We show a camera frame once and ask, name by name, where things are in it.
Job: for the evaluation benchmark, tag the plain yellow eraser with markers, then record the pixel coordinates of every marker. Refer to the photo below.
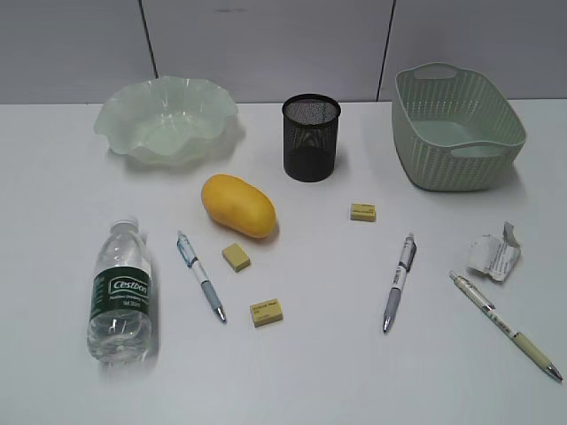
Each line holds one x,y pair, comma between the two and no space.
236,257

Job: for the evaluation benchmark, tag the green woven plastic basket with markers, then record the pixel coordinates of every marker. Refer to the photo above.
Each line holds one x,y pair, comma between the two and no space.
453,130

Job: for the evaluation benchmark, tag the yellow eraser front label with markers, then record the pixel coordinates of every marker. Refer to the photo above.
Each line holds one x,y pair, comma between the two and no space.
266,312

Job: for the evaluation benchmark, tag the black mesh pen holder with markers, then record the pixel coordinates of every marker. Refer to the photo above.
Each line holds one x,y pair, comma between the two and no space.
310,133

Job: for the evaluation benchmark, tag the yellow mango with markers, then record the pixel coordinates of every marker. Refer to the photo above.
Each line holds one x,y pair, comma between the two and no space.
236,204

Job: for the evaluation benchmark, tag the beige grip pen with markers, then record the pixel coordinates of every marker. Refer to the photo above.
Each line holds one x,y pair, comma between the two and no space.
521,341

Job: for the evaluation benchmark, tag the white waste paper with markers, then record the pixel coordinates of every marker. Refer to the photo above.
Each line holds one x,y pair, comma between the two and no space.
493,256

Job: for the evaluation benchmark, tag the pale green wavy plate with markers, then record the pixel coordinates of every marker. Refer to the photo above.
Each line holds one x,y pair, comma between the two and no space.
167,121

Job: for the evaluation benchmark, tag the blue and white pen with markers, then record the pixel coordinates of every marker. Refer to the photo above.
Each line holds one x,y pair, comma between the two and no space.
191,260

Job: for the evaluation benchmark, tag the clear water bottle green label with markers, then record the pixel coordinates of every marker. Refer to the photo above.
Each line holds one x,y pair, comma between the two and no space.
119,329

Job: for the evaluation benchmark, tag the grey and white pen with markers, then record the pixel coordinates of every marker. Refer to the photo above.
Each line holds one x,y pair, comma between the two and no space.
402,269

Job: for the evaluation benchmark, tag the yellow eraser near basket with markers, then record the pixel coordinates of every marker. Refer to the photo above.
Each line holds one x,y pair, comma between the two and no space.
363,212

